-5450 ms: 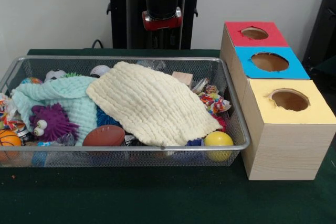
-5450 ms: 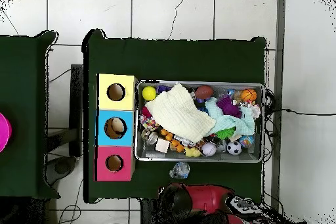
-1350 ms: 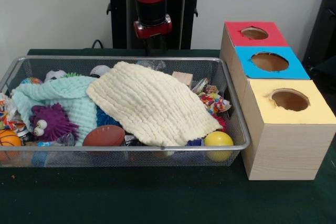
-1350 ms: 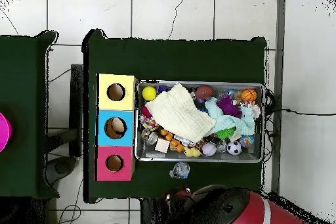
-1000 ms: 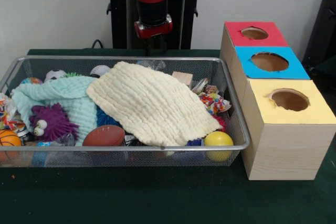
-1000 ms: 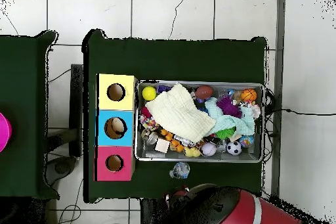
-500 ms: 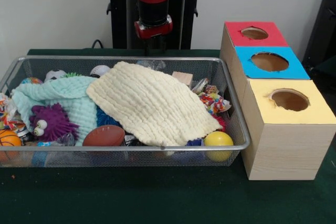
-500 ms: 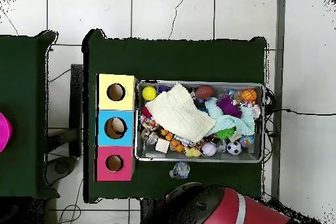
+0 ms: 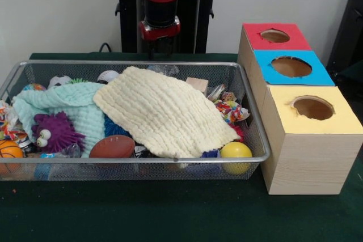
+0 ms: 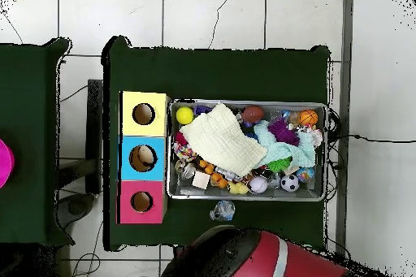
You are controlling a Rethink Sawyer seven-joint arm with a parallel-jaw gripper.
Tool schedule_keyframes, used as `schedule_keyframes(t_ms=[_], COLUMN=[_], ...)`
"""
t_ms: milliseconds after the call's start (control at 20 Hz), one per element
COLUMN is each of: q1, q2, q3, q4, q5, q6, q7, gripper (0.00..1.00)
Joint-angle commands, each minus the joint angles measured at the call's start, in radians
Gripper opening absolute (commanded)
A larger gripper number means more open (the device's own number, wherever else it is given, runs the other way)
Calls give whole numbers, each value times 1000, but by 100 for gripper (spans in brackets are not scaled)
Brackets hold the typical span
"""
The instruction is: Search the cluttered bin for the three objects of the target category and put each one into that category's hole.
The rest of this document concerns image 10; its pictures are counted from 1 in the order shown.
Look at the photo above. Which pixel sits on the clear plastic bottle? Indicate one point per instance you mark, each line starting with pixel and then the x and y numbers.
pixel 222 210

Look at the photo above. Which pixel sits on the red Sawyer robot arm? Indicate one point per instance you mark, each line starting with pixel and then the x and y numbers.
pixel 260 257

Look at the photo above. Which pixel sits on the clear mesh bin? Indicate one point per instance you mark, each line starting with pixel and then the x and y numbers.
pixel 182 192

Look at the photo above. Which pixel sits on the wooden box with three holes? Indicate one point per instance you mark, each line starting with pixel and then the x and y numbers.
pixel 143 139

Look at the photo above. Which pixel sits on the cream waffle cloth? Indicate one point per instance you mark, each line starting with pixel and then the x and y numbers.
pixel 221 140

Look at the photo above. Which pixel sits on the yellow ball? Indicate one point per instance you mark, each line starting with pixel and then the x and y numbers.
pixel 184 115

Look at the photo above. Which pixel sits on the small wooden block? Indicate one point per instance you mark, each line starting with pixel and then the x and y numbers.
pixel 201 180

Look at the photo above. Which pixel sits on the brown toy football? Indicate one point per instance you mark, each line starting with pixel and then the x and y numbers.
pixel 252 114

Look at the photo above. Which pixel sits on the yellow rubber duck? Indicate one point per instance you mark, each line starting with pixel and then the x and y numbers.
pixel 238 188

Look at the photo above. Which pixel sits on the dark green table cloth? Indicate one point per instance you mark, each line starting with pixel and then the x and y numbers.
pixel 26 127
pixel 211 75

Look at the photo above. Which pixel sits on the white toy baseball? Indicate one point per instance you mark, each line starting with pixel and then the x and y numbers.
pixel 258 185

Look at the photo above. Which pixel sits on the mint green waffle cloth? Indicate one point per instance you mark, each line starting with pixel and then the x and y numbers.
pixel 279 152

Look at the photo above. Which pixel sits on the purple spiky monster toy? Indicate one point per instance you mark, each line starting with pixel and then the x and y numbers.
pixel 282 130

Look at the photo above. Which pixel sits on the black and white soccer ball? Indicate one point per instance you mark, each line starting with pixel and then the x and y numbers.
pixel 290 183

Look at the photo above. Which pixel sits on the orange toy basketball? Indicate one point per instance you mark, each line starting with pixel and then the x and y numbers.
pixel 308 118

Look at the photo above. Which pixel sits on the black metal stand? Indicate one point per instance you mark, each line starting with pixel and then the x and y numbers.
pixel 94 127

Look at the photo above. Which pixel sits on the magenta round object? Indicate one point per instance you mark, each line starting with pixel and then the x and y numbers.
pixel 6 163

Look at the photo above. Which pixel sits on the grey metal post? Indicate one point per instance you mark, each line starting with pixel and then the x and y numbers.
pixel 346 62

